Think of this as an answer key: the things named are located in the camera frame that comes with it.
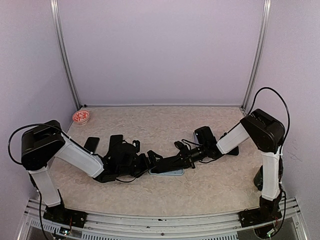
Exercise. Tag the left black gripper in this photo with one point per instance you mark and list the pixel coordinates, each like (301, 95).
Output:
(152, 159)

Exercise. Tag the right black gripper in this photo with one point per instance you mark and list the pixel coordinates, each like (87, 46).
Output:
(186, 158)

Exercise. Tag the light blue phone case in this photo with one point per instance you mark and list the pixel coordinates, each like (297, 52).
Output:
(178, 172)

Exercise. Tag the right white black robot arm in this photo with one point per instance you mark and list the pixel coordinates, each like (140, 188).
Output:
(261, 136)

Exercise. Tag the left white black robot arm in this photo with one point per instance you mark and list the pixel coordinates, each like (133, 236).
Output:
(43, 142)

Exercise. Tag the lilac phone case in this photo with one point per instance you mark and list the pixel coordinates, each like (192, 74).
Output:
(195, 139)

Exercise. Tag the black phone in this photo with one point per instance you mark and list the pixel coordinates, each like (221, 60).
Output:
(91, 144)
(114, 140)

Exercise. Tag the leftmost black phone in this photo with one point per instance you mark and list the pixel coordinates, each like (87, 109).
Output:
(91, 144)

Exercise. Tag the black phone case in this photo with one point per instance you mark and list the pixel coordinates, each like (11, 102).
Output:
(234, 152)

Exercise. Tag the red white patterned bowl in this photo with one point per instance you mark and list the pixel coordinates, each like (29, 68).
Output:
(81, 117)

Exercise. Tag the black cup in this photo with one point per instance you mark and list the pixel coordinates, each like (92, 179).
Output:
(258, 179)

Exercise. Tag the front aluminium rail base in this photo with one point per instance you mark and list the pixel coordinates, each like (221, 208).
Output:
(103, 226)

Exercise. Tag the right aluminium frame post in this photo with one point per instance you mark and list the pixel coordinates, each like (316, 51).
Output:
(258, 53)

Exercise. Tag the aluminium frame post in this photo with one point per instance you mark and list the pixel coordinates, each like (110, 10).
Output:
(258, 53)
(54, 5)

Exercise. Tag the left aluminium frame post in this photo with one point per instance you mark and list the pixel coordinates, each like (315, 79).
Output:
(54, 5)

